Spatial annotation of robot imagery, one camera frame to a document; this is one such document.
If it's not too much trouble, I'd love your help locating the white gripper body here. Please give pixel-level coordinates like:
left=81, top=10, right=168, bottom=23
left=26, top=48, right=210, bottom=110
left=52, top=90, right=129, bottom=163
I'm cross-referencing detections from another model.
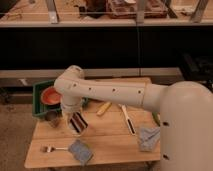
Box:
left=61, top=96, right=81, bottom=114

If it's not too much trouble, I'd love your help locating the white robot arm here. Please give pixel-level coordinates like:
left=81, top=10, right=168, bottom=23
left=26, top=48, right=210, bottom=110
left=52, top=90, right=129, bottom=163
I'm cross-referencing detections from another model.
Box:
left=54, top=65, right=213, bottom=171

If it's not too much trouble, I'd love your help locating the small metal cup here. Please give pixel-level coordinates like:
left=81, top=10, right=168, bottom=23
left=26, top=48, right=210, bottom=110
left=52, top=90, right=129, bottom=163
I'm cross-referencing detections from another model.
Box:
left=45, top=111, right=60, bottom=128

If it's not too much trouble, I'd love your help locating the white paper cup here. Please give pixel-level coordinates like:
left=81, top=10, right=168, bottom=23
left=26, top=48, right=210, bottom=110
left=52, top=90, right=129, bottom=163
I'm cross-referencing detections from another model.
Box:
left=67, top=113, right=80, bottom=135

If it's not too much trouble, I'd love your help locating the orange bowl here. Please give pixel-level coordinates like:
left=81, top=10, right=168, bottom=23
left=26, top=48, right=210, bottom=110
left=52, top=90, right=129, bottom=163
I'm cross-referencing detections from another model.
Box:
left=40, top=86, right=61, bottom=105

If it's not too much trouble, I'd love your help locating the green plastic tray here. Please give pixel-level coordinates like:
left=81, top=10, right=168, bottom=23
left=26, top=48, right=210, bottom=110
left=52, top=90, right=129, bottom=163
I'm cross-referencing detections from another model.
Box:
left=32, top=79, right=90, bottom=119

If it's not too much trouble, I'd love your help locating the blue sponge cloth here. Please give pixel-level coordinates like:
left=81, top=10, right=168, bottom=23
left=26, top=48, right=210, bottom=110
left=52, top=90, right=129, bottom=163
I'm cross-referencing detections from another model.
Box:
left=68, top=139, right=93, bottom=166

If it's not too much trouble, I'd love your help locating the metal fork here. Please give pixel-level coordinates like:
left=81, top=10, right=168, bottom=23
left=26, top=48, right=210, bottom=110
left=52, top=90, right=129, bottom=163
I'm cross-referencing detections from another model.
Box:
left=40, top=146, right=68, bottom=153

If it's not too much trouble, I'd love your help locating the grey folded cloth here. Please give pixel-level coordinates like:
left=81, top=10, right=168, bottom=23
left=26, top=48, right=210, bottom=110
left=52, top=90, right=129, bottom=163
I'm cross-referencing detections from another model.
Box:
left=138, top=127, right=160, bottom=152

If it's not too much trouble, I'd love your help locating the black box on floor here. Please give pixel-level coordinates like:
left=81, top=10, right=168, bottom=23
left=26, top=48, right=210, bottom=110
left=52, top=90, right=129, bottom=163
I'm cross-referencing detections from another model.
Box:
left=180, top=54, right=213, bottom=81

